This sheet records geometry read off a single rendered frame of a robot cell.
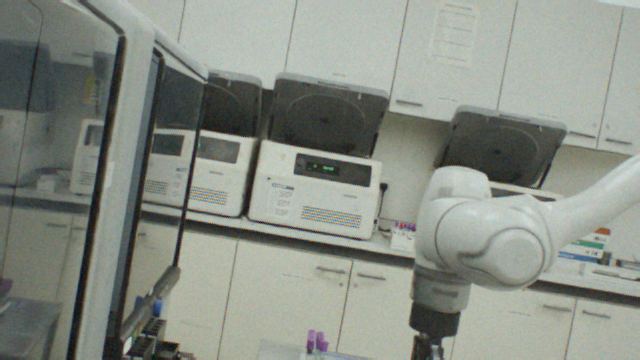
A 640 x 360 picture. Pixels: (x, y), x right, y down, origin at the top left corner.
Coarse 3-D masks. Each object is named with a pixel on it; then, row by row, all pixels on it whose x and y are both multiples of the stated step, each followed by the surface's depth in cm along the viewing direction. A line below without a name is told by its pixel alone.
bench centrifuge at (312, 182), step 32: (288, 96) 374; (320, 96) 371; (352, 96) 369; (384, 96) 366; (288, 128) 394; (320, 128) 391; (352, 128) 388; (288, 160) 354; (320, 160) 356; (352, 160) 358; (256, 192) 350; (288, 192) 351; (320, 192) 351; (352, 192) 352; (288, 224) 352; (320, 224) 352; (352, 224) 353
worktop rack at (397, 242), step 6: (390, 234) 378; (390, 240) 358; (396, 240) 350; (402, 240) 349; (408, 240) 349; (414, 240) 349; (390, 246) 350; (396, 246) 350; (402, 246) 350; (408, 246) 349
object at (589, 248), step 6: (582, 240) 397; (564, 246) 398; (570, 246) 398; (576, 246) 398; (582, 246) 398; (588, 246) 398; (594, 246) 398; (600, 246) 398; (570, 252) 398; (576, 252) 398; (582, 252) 398; (588, 252) 398; (594, 252) 398; (600, 252) 398
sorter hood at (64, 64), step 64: (0, 0) 49; (64, 0) 64; (0, 64) 51; (64, 64) 65; (0, 128) 53; (64, 128) 69; (0, 192) 56; (64, 192) 72; (0, 256) 58; (64, 256) 76; (0, 320) 60; (64, 320) 81
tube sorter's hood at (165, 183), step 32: (160, 64) 111; (160, 96) 112; (192, 96) 151; (160, 128) 120; (192, 128) 160; (160, 160) 126; (192, 160) 169; (160, 192) 132; (160, 224) 138; (128, 256) 113; (160, 256) 145; (128, 288) 114; (160, 288) 149; (128, 320) 122
